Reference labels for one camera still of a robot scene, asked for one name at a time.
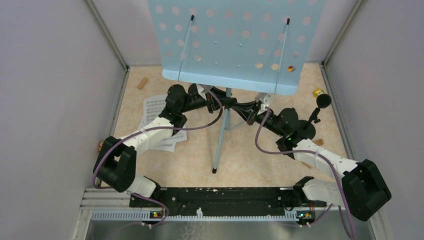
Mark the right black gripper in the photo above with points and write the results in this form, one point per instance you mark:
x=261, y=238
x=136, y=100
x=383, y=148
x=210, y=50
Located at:
x=247, y=112

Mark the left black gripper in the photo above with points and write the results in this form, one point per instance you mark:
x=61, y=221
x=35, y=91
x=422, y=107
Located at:
x=221, y=96

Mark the sheet music page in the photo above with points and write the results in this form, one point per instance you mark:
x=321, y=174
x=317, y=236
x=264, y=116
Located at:
x=155, y=109
x=165, y=144

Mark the light blue music stand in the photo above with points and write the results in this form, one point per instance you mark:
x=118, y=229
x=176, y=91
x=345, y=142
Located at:
x=236, y=44

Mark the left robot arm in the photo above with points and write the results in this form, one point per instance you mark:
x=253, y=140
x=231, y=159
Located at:
x=117, y=160

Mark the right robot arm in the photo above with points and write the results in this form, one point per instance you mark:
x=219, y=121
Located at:
x=358, y=186

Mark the colourful wooden toy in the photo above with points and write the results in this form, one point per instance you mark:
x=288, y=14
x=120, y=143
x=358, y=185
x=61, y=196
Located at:
x=291, y=68

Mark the black microphone on stand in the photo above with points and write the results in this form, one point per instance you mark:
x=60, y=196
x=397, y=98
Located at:
x=306, y=129

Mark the yellow black small toy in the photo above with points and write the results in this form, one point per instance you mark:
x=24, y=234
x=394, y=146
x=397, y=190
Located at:
x=318, y=92

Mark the wooden block far left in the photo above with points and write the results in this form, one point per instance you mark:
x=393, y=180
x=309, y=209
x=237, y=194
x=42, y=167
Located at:
x=143, y=83

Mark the wooden block by stand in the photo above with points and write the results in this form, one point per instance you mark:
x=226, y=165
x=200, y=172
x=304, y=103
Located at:
x=319, y=142

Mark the wooden block near right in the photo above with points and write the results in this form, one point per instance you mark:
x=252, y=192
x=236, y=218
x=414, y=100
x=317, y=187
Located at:
x=307, y=165

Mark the red owl toy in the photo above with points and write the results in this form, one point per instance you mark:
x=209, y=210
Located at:
x=100, y=145

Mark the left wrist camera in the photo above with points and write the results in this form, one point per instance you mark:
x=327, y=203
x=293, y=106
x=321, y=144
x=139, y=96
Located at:
x=203, y=90

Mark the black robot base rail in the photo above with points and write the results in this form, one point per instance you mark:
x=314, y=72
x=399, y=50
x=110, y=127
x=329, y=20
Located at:
x=232, y=203

